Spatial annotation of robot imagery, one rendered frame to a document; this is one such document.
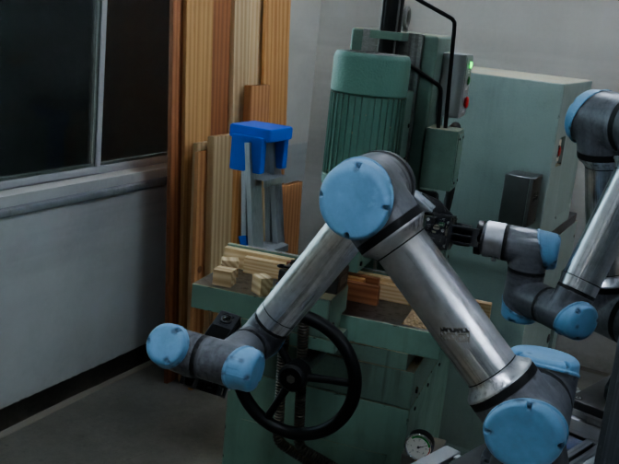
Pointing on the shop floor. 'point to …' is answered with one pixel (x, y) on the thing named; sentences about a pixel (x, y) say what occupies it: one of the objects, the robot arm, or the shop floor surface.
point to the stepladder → (265, 144)
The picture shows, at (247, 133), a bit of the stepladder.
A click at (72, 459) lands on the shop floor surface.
